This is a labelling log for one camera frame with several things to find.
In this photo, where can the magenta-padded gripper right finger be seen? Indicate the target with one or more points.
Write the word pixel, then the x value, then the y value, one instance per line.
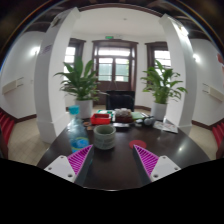
pixel 147 159

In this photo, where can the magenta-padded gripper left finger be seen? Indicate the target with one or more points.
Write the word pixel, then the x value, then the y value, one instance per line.
pixel 78 159

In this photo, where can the clear bottle with teal cap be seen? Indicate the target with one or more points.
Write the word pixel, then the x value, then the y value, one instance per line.
pixel 78 133

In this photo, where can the flat round red coaster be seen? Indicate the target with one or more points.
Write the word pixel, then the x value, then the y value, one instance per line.
pixel 137 144

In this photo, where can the grey-green ceramic cup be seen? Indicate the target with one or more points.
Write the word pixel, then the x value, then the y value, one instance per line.
pixel 104 137

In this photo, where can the white printed magazine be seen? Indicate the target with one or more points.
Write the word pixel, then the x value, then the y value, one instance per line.
pixel 165 126

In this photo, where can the green packet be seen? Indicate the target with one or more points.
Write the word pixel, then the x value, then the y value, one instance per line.
pixel 137 115

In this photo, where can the red plastic box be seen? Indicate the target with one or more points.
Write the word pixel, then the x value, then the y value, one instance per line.
pixel 100 119

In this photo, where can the brown tray with tea things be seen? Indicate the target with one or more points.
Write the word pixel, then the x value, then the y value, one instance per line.
pixel 123 116

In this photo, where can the green patterned box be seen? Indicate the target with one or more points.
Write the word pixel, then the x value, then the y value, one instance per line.
pixel 105 112

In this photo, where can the black chair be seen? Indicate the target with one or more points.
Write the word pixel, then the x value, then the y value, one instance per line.
pixel 120 100

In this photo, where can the broad-leaf plant in white pot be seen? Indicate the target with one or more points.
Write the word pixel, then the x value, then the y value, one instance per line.
pixel 81 83
pixel 162 86

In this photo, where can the red carpeted staircase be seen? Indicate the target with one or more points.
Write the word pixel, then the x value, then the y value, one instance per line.
pixel 219 133
pixel 6 126

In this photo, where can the dark wooden double door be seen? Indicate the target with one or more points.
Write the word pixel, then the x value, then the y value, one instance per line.
pixel 115 85

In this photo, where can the dark-framed window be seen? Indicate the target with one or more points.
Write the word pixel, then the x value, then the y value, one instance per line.
pixel 70 55
pixel 161 56

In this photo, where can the green exit sign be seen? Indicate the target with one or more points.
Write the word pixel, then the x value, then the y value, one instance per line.
pixel 109 37

